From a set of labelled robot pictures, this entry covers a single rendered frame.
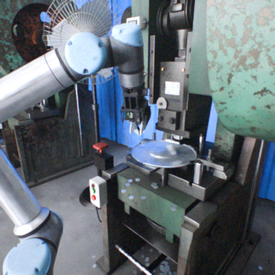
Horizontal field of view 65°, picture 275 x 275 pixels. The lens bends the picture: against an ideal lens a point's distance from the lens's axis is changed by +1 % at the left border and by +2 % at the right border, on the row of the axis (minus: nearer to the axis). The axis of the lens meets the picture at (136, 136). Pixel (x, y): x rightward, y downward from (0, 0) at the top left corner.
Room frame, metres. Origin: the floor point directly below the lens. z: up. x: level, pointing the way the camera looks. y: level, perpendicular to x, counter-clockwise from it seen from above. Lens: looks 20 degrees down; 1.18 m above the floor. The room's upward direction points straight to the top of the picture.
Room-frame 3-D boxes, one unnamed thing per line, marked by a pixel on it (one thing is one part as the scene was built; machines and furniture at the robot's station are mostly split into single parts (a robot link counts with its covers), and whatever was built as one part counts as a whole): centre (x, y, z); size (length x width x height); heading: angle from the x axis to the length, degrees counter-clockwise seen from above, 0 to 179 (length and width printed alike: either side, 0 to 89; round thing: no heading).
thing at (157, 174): (0.86, -0.09, 0.72); 0.25 x 0.14 x 0.14; 136
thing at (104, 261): (1.27, -0.12, 0.45); 0.92 x 0.12 x 0.90; 136
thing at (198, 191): (0.99, -0.21, 0.68); 0.45 x 0.30 x 0.06; 46
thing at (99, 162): (1.04, 0.17, 0.62); 0.10 x 0.06 x 0.20; 46
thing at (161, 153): (0.90, -0.12, 0.78); 0.29 x 0.29 x 0.01
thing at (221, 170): (0.87, -0.33, 0.76); 0.17 x 0.06 x 0.10; 46
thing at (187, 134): (0.99, -0.22, 0.86); 0.20 x 0.16 x 0.05; 46
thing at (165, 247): (0.99, -0.22, 0.31); 0.43 x 0.42 x 0.01; 46
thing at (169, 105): (0.96, -0.18, 1.04); 0.17 x 0.15 x 0.30; 136
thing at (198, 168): (0.77, -0.25, 0.75); 0.03 x 0.03 x 0.10; 46
